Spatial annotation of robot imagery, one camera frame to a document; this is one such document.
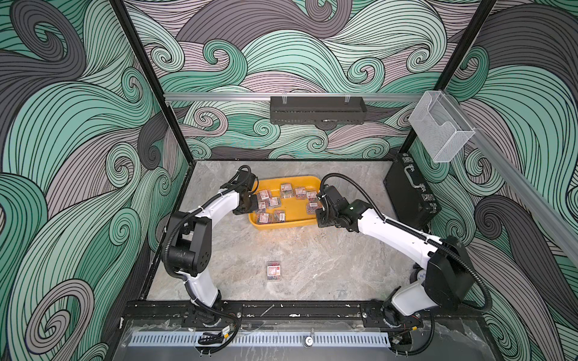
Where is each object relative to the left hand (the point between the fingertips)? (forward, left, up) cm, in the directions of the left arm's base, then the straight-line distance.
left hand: (250, 205), depth 94 cm
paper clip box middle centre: (+5, -10, -5) cm, 12 cm away
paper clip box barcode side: (-3, -12, -4) cm, 13 cm away
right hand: (-8, -28, +4) cm, 30 cm away
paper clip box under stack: (+10, -22, -4) cm, 25 cm away
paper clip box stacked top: (+10, -15, -2) cm, 18 cm away
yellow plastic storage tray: (+2, -20, -7) cm, 21 cm away
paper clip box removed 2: (-3, -6, -5) cm, 8 cm away
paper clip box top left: (+9, -5, -5) cm, 11 cm away
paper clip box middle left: (+2, -5, -5) cm, 7 cm away
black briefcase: (-4, -63, +11) cm, 64 cm away
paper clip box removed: (-26, -11, -5) cm, 28 cm away
